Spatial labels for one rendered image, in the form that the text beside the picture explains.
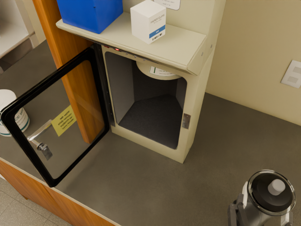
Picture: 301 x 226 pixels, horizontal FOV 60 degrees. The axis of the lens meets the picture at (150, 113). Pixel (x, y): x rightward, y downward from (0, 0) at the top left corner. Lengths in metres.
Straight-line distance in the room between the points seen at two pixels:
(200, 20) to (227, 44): 0.54
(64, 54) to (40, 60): 0.75
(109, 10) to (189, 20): 0.17
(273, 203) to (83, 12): 0.58
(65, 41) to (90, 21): 0.20
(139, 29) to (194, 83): 0.22
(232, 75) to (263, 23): 0.27
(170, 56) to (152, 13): 0.09
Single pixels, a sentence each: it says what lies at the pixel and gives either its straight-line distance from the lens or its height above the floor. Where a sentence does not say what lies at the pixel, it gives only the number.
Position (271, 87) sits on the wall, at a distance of 1.20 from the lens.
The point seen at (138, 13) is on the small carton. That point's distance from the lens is 0.53.
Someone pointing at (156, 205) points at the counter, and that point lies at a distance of 0.95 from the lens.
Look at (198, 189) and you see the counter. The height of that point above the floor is 0.94.
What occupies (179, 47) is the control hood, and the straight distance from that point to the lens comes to 0.54.
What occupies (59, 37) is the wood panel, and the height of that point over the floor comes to 1.43.
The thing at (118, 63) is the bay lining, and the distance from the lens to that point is 0.87.
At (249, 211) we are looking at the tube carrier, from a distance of 0.75.
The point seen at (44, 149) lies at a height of 1.21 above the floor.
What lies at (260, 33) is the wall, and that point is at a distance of 1.06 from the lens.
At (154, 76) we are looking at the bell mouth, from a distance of 0.75.
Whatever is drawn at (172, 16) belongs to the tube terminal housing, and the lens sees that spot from 0.60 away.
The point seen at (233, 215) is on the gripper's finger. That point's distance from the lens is 0.68.
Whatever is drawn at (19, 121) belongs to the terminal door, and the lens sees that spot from 0.70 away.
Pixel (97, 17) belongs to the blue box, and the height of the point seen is 1.55.
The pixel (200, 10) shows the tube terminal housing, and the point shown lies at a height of 1.56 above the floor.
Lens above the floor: 1.83
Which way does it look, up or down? 51 degrees down
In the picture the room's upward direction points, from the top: straight up
